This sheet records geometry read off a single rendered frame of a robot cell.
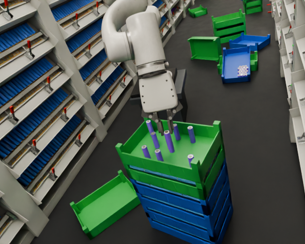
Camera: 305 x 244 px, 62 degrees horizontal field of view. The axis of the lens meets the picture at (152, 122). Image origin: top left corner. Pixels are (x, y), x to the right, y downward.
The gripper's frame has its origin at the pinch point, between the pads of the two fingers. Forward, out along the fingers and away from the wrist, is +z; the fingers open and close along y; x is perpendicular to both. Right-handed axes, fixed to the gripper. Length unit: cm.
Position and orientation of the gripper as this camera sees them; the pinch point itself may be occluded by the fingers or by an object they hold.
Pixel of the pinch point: (165, 127)
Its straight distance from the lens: 74.3
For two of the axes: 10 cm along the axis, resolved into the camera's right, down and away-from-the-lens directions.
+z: 2.3, 9.6, 1.5
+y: -9.7, 2.0, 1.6
